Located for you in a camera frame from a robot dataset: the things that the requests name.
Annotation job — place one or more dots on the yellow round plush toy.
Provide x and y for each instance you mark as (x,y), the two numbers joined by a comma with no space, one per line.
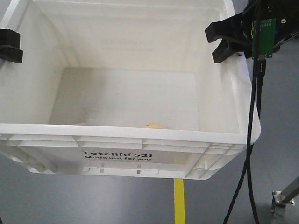
(154,126)

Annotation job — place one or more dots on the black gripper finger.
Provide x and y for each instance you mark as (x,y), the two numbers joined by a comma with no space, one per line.
(11,54)
(9,37)

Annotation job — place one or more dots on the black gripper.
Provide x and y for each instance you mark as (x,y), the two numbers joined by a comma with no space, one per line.
(235,31)

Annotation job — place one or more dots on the green circuit board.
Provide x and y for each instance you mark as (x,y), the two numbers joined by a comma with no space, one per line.
(266,38)

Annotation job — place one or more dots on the metal stand foot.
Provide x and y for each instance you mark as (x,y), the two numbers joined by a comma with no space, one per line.
(280,199)

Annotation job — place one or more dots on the white plastic tote box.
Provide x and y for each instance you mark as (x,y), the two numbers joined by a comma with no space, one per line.
(118,65)

